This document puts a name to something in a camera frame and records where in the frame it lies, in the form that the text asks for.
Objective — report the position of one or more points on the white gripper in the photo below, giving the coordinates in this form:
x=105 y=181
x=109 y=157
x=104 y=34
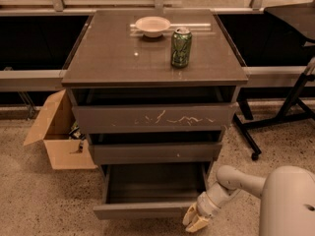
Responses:
x=206 y=205

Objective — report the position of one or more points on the grey bottom drawer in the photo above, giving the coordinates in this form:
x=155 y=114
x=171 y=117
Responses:
x=154 y=190

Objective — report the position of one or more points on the grey drawer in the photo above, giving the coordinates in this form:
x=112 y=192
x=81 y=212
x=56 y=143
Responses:
x=143 y=110
x=154 y=190
x=127 y=148

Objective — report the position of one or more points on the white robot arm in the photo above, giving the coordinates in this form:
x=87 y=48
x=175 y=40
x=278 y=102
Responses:
x=287 y=200

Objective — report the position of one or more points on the grey middle drawer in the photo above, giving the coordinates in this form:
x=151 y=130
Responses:
x=127 y=148

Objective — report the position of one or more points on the grey top drawer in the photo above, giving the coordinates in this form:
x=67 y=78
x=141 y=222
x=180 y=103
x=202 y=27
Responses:
x=143 y=110

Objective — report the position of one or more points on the grey drawer cabinet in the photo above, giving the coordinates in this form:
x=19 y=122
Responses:
x=114 y=54

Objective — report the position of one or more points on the black rolling stand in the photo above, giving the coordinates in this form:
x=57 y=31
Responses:
x=300 y=17

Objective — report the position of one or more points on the open cardboard box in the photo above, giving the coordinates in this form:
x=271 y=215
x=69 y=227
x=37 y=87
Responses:
x=52 y=127

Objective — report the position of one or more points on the green soda can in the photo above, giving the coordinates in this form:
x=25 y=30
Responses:
x=180 y=47

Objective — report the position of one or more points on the white bowl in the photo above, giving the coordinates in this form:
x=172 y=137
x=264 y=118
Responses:
x=152 y=26

